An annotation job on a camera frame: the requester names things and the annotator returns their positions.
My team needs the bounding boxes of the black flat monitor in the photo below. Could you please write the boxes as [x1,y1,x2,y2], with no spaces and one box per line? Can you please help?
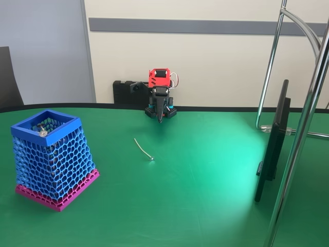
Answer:
[254,79,292,203]

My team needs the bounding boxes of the black plastic tool case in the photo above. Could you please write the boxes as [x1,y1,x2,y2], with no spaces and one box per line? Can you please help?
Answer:
[113,80,151,105]

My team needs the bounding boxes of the grey wall rail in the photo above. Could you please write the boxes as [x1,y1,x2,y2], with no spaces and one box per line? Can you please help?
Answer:
[88,17,328,37]

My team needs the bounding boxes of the clear plastic frame foot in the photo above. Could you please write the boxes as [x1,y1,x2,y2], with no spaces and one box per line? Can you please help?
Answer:
[260,124,293,136]

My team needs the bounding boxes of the red white servo wires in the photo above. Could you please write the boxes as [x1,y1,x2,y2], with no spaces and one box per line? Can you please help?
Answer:
[169,72,181,90]

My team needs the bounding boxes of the chrome tube frame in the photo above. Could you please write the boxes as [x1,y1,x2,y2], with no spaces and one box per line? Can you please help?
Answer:
[255,0,329,247]

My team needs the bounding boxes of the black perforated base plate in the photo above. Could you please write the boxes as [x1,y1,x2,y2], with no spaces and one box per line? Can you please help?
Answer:
[144,105,178,120]

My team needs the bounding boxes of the thin metal screw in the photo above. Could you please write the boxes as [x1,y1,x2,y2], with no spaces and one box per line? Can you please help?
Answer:
[134,138,155,162]

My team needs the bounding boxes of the blue and pink lattice basket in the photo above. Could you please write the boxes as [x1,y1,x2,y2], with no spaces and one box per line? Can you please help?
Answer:
[10,109,100,213]

